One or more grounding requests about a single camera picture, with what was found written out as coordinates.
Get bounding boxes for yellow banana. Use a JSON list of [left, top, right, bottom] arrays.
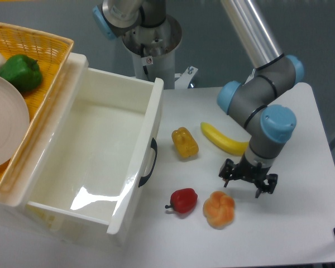
[[200, 122, 248, 156]]

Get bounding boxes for round knotted orange bread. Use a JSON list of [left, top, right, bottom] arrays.
[[203, 191, 235, 229]]

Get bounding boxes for yellow woven basket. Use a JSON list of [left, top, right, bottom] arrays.
[[0, 22, 74, 190]]

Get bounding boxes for green bell pepper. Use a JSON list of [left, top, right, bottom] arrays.
[[0, 54, 43, 93]]

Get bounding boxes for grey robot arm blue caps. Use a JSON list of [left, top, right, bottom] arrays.
[[92, 1, 304, 194]]

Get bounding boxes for white drawer cabinet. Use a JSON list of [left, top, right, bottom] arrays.
[[0, 53, 89, 237]]

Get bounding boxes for pink plate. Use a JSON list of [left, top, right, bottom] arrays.
[[0, 77, 30, 165]]

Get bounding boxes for white plastic drawer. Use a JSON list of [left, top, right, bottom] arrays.
[[27, 68, 164, 245]]

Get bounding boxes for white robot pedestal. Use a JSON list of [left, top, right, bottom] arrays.
[[122, 15, 198, 89]]

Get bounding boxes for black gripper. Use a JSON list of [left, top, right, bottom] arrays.
[[218, 156, 278, 198]]

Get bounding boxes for red bell pepper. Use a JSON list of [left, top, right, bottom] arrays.
[[165, 188, 198, 214]]

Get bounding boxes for black drawer handle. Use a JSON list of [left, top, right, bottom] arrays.
[[138, 138, 158, 188]]

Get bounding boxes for yellow bell pepper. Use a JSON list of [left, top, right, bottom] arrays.
[[171, 127, 199, 159]]

